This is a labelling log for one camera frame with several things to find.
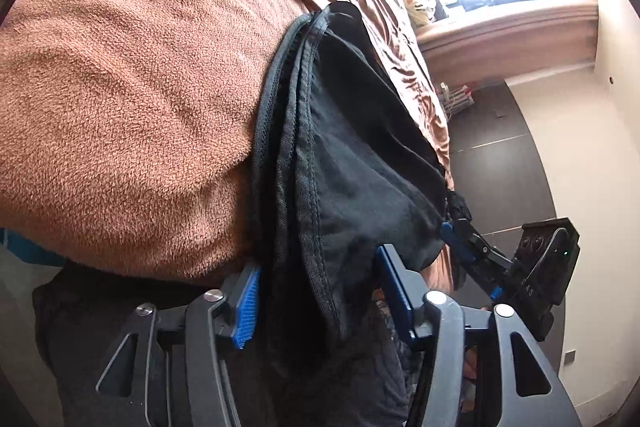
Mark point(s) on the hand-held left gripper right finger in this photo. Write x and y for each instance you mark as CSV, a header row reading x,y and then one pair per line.
x,y
395,287

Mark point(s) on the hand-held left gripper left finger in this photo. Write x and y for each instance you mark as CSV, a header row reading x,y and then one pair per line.
x,y
247,307

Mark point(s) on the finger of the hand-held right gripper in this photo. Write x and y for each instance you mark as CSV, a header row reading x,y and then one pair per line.
x,y
477,279
465,242

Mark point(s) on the black pants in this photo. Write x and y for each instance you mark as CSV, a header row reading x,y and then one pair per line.
x,y
350,157

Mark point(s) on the red and white boxes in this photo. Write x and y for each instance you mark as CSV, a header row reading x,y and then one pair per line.
x,y
457,97

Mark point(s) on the pink curtain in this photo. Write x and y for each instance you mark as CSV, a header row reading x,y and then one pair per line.
x,y
500,37

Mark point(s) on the brown blanket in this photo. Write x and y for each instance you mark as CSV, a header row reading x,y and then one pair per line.
x,y
125,82

